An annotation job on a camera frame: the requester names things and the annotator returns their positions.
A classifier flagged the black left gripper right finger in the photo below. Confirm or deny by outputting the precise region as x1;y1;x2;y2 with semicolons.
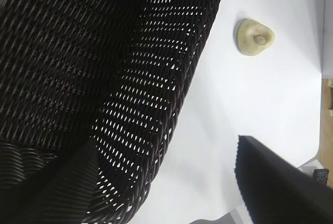
235;134;333;224

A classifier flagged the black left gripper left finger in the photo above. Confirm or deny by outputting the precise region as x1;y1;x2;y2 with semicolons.
0;135;101;224

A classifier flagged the dark brown woven basket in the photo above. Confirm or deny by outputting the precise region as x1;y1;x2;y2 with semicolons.
0;0;227;224

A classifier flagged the pale yellow egg yolk pastry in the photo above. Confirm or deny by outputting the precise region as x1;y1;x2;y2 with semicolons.
236;18;275;57

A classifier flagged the black perforated object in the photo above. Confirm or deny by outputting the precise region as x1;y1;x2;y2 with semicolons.
313;168;330;186

